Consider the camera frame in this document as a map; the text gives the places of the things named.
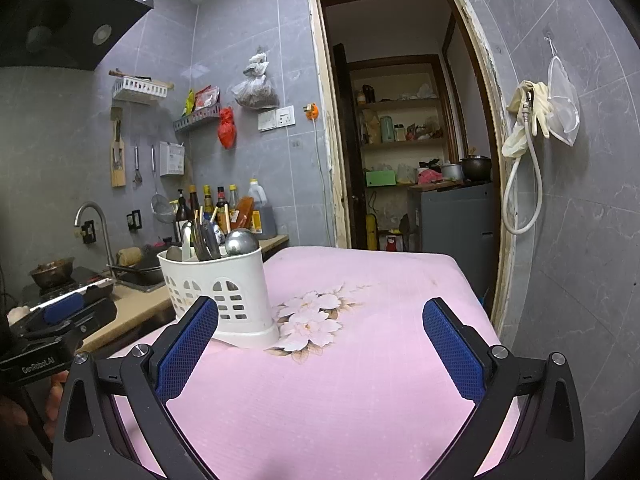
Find white plastic utensil holder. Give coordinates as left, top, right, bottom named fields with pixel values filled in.
left=156, top=245, right=281, bottom=351

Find dark wooden door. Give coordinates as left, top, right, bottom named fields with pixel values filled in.
left=332, top=42, right=368, bottom=251

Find black wok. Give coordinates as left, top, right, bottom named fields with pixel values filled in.
left=107, top=245, right=166, bottom=286

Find clear bag of dried goods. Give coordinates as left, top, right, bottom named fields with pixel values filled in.
left=231, top=50, right=279, bottom=111

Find grey wall shelf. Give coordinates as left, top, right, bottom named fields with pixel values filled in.
left=173, top=103, right=222, bottom=132

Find induction stove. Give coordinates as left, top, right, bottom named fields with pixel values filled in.
left=22, top=267, right=116, bottom=311

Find black range hood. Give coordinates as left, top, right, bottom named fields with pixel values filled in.
left=0, top=0, right=155, bottom=71

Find white wall basket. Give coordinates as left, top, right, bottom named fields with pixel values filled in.
left=111, top=75, right=169, bottom=106

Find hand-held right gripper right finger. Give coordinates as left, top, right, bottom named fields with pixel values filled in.
left=422, top=297, right=586, bottom=480

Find pale wooden door frame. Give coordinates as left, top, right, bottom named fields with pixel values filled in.
left=306, top=0, right=518, bottom=336

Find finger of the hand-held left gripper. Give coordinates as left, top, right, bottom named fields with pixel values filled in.
left=22, top=299, right=119, bottom=348
left=22, top=281, right=117, bottom=328

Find large oil jug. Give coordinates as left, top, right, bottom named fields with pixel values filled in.
left=248, top=178, right=277, bottom=240

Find wooden shelf unit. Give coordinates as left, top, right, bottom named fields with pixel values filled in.
left=347, top=55, right=461, bottom=191

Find white hose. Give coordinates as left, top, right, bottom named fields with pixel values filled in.
left=502, top=95, right=545, bottom=235

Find red chili powder packet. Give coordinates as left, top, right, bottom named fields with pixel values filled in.
left=232, top=196, right=255, bottom=231

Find white wall socket panel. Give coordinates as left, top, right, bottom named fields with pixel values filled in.
left=257, top=106, right=296, bottom=131

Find steel faucet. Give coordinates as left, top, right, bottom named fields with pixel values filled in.
left=75, top=201, right=115, bottom=273

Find red-capped sauce bottle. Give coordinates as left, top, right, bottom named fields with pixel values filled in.
left=216, top=186, right=230, bottom=231

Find wooden knife board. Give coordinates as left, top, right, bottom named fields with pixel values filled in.
left=110, top=107, right=127, bottom=188

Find white hanging box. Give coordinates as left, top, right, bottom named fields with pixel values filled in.
left=159, top=141, right=186, bottom=177

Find pink floral tablecloth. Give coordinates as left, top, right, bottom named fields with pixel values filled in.
left=92, top=246, right=521, bottom=480

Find white wall cable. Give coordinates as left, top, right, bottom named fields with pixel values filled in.
left=314, top=119, right=334, bottom=248

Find dark lidded pot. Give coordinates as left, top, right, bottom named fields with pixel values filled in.
left=460, top=155, right=492, bottom=182

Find dark cooking pot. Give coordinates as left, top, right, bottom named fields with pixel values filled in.
left=29, top=257, right=76, bottom=288

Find white mesh bag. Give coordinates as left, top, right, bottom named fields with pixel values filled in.
left=545, top=35, right=582, bottom=147

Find dark pump bottle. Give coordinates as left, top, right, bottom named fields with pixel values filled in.
left=175, top=189, right=189, bottom=241

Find person's left hand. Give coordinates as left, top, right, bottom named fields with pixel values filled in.
left=46, top=369, right=70, bottom=423

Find cream rubber gloves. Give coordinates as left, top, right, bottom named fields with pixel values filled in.
left=501, top=80, right=553, bottom=158

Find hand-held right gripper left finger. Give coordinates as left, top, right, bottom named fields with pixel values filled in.
left=50, top=296, right=220, bottom=480

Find red snack packet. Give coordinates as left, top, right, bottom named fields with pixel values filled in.
left=195, top=85, right=221, bottom=110

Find steel mesh strainer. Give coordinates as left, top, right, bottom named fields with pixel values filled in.
left=151, top=192, right=173, bottom=225

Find red plastic bag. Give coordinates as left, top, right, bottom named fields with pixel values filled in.
left=217, top=107, right=237, bottom=149

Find grey cabinet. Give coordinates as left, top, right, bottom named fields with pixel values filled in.
left=407, top=182, right=496, bottom=301

